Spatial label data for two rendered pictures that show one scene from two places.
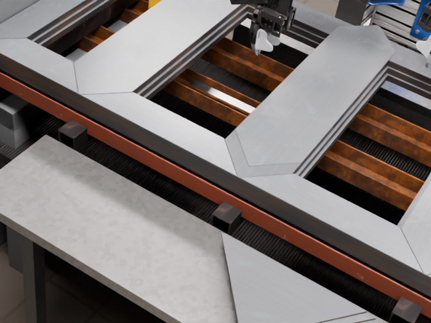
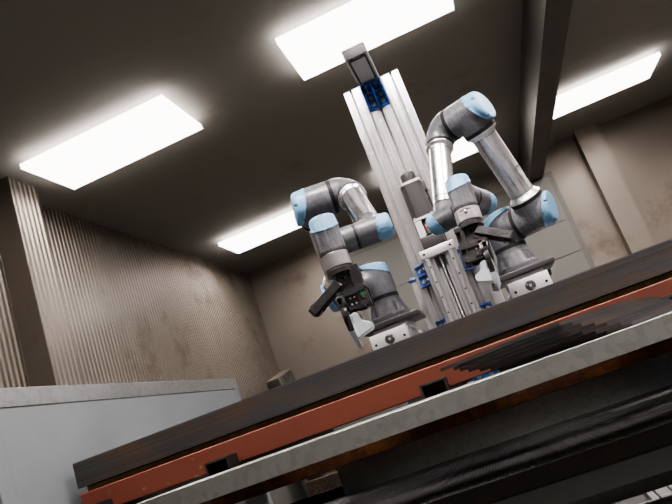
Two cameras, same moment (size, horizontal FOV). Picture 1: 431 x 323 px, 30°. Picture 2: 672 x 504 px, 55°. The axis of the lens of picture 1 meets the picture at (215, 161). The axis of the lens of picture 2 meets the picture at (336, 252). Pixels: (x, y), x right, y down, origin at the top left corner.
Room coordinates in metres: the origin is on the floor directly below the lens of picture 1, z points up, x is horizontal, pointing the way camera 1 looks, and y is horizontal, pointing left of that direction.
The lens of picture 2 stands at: (0.10, 0.39, 0.76)
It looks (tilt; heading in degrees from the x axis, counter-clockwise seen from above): 14 degrees up; 344
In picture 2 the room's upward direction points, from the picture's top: 20 degrees counter-clockwise
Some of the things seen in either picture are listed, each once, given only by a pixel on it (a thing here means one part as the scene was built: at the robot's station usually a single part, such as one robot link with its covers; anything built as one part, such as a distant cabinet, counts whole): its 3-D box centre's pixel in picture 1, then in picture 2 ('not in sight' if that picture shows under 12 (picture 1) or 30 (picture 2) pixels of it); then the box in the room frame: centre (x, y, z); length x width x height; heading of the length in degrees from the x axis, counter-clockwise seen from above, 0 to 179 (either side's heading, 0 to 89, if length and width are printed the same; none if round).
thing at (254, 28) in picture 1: (256, 27); (346, 314); (1.67, -0.05, 1.01); 0.05 x 0.02 x 0.09; 154
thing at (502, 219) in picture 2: not in sight; (504, 229); (2.14, -0.84, 1.20); 0.13 x 0.12 x 0.14; 36
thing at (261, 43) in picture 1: (262, 45); (361, 329); (1.67, -0.07, 0.96); 0.06 x 0.03 x 0.09; 64
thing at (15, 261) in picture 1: (18, 191); not in sight; (1.62, 0.56, 0.34); 0.06 x 0.06 x 0.68; 64
